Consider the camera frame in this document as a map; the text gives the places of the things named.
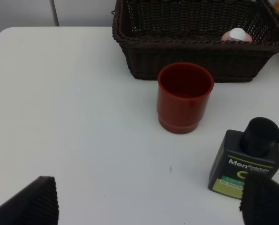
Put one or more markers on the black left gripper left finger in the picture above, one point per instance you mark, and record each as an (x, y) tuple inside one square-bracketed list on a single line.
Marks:
[(36, 204)]

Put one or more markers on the red plastic cup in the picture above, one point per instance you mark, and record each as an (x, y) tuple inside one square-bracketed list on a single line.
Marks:
[(183, 92)]

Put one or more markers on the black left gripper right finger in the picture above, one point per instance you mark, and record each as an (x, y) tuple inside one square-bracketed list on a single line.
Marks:
[(260, 201)]

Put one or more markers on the dark green pump bottle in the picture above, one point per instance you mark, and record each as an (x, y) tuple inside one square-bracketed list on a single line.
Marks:
[(254, 150)]

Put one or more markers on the dark brown wicker basket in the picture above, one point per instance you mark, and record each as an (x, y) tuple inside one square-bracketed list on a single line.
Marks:
[(155, 33)]

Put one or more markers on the pink bottle white cap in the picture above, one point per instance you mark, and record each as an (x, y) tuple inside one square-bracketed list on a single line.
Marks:
[(236, 34)]

